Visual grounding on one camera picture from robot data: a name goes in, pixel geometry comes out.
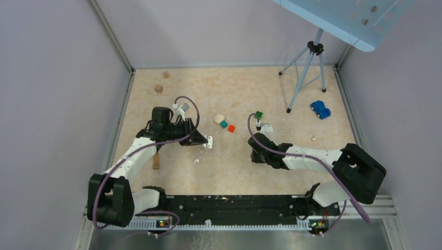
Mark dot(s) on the white earbud charging case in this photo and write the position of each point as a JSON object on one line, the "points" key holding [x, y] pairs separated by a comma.
{"points": [[209, 142]]}

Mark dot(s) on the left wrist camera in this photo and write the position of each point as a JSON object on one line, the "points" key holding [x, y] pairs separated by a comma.
{"points": [[181, 110]]}

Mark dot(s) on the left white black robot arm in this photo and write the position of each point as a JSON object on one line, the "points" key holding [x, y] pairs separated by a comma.
{"points": [[110, 198]]}

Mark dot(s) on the blue toy car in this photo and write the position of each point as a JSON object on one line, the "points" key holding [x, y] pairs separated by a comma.
{"points": [[320, 109]]}

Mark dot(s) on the wooden arch block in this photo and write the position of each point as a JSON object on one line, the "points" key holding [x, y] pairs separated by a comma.
{"points": [[155, 162]]}

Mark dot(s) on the light blue perforated panel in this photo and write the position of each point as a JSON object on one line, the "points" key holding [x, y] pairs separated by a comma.
{"points": [[361, 24]]}

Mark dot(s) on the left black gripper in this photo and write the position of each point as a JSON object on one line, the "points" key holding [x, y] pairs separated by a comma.
{"points": [[195, 137]]}

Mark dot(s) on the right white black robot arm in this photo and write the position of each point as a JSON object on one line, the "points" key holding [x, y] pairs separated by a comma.
{"points": [[357, 176]]}

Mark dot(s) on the dark green toy brick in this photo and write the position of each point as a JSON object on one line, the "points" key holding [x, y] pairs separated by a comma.
{"points": [[258, 115]]}

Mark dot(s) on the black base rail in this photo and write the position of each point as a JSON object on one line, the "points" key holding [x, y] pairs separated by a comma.
{"points": [[245, 210]]}

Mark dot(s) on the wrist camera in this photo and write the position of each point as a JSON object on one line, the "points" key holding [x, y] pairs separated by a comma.
{"points": [[265, 128], [181, 110]]}

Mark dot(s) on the beige rounded block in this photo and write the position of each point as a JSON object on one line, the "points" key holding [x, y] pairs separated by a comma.
{"points": [[219, 118]]}

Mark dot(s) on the near wooden cube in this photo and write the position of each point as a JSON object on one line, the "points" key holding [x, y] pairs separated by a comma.
{"points": [[158, 88]]}

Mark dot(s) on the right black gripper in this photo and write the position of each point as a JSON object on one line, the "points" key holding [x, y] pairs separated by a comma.
{"points": [[255, 158]]}

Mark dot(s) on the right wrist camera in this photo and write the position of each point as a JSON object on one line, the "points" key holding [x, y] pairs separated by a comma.
{"points": [[265, 128]]}

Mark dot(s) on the orange-red small cube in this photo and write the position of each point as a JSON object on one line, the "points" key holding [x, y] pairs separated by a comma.
{"points": [[231, 128]]}

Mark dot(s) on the teal small cube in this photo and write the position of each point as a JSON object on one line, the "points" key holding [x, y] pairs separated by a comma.
{"points": [[223, 124]]}

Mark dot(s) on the grey tripod stand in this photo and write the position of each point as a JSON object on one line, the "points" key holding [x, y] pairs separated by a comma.
{"points": [[314, 48]]}

